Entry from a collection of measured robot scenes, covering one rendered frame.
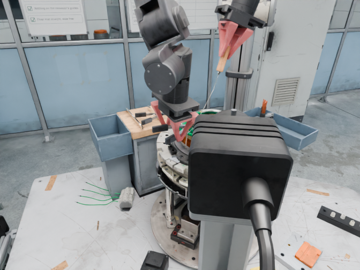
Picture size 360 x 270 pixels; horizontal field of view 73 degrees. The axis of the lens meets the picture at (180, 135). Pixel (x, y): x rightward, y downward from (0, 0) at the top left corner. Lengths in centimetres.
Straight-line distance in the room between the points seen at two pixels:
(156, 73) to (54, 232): 69
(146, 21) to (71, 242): 69
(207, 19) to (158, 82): 259
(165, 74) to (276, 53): 256
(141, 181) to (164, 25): 61
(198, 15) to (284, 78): 120
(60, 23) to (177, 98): 233
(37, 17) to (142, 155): 213
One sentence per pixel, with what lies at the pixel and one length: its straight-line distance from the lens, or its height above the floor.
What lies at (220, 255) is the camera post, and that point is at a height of 131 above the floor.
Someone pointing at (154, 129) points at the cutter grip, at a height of 117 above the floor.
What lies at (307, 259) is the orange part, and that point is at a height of 80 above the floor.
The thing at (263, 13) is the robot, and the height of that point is 140.
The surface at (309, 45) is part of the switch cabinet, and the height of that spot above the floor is 98.
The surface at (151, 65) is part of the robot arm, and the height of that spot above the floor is 135.
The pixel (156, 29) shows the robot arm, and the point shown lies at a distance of 48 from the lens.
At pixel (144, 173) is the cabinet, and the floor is 88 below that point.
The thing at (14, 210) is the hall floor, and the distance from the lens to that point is 238.
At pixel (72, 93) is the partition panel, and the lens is 296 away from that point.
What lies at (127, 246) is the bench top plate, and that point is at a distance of 85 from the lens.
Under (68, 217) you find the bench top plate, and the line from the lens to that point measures 98.
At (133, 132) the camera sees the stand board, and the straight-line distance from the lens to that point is 81.
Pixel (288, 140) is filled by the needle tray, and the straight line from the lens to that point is 87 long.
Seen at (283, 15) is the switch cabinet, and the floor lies 129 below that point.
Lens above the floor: 145
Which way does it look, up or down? 30 degrees down
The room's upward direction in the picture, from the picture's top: straight up
